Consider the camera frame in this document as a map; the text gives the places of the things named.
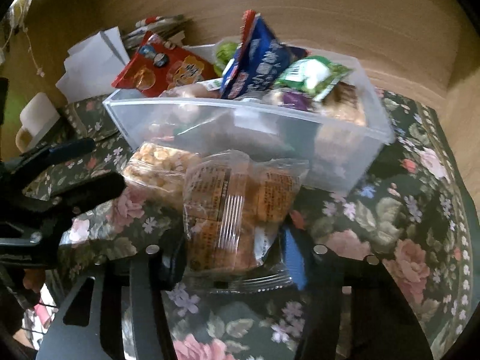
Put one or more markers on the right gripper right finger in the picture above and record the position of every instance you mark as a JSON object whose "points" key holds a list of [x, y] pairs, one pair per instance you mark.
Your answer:
{"points": [[352, 302]]}

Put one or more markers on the stack of books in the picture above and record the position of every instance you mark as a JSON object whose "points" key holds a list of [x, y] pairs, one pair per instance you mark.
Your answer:
{"points": [[164, 26]]}

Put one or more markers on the blue white snack bag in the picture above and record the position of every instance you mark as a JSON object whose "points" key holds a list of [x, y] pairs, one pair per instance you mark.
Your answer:
{"points": [[259, 60]]}

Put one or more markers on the beige barcode cake pack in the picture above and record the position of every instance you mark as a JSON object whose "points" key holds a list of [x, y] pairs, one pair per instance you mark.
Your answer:
{"points": [[343, 103]]}

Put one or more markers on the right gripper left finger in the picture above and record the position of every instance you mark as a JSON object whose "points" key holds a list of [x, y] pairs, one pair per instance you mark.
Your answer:
{"points": [[88, 324]]}

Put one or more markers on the green wrapped snack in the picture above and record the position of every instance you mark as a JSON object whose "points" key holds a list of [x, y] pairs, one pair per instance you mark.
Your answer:
{"points": [[315, 76]]}

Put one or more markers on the clear plastic storage bin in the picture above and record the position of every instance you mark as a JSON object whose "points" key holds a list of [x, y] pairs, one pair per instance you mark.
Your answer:
{"points": [[339, 152]]}

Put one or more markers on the popcorn crisp clear pack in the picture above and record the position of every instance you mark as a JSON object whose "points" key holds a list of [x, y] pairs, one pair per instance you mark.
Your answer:
{"points": [[159, 173]]}

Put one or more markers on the beige wooden mug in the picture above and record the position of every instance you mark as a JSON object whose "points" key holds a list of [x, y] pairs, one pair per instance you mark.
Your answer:
{"points": [[37, 118]]}

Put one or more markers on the white paper sheets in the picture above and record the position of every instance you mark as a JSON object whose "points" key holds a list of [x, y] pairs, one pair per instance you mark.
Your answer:
{"points": [[92, 65]]}

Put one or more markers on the floral dark tablecloth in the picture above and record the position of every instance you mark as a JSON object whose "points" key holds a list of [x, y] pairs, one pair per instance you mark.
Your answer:
{"points": [[411, 209]]}

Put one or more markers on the purple label pastry pack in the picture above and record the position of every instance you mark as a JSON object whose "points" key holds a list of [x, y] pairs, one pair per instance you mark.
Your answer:
{"points": [[288, 98]]}

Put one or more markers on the orange biscuit clear pack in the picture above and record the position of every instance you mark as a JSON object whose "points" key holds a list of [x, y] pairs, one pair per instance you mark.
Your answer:
{"points": [[233, 209]]}

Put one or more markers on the red snack bag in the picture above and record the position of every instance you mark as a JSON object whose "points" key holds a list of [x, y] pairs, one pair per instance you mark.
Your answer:
{"points": [[159, 65]]}

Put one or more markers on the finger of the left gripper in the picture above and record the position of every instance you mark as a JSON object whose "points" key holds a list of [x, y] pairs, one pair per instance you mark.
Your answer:
{"points": [[78, 198], [32, 163]]}

